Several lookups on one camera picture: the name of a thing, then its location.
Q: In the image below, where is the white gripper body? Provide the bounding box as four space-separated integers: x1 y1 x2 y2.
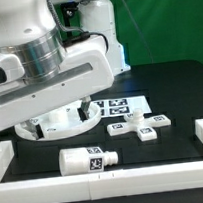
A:
0 36 114 131

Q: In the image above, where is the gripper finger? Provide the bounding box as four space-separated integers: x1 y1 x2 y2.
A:
77 96 91 121
20 120 44 140

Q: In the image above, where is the white round table top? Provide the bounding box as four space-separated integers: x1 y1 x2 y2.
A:
14 101 101 141

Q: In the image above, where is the white cross table base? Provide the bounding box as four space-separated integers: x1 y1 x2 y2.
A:
107 109 171 142

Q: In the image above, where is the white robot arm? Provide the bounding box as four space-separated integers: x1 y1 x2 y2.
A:
0 0 114 131

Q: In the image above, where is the white marker sheet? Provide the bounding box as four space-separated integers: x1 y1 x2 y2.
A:
96 95 152 117

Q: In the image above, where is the white left fence bar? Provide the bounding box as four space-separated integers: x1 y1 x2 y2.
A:
0 140 14 182

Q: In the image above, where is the white cable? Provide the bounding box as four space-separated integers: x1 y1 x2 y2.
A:
116 0 155 67

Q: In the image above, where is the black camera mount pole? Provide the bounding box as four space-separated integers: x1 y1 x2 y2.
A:
60 2 79 26

